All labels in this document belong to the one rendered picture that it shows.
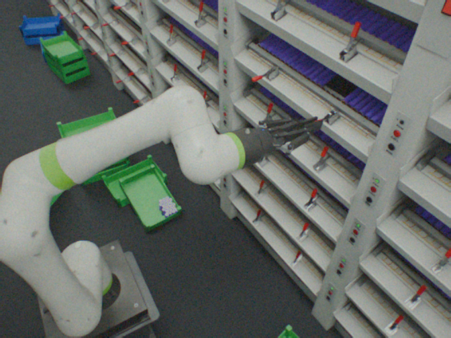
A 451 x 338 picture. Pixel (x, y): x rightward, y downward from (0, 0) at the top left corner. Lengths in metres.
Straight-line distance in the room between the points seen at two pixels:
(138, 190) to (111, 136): 1.24
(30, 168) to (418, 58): 0.88
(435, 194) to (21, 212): 0.94
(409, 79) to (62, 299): 0.98
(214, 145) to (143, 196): 1.31
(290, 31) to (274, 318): 1.20
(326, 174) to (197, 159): 0.56
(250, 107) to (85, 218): 1.13
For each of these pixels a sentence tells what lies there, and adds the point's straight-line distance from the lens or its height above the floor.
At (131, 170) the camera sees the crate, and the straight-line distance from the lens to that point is 2.34.
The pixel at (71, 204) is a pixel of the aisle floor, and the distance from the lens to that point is 2.30.
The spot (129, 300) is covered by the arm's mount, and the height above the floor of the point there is 0.36.
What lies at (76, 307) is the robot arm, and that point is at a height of 0.65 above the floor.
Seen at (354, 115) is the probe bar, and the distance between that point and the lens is 1.16.
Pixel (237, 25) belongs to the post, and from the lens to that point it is 1.39.
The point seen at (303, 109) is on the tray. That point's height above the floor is 0.95.
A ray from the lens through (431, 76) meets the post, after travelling 0.92.
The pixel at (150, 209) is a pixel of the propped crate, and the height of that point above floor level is 0.03.
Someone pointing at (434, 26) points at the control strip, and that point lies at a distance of 0.89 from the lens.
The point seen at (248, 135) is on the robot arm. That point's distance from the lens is 0.93.
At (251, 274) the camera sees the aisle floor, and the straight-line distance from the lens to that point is 1.92.
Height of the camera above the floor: 1.68
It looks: 46 degrees down
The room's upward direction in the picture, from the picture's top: 1 degrees counter-clockwise
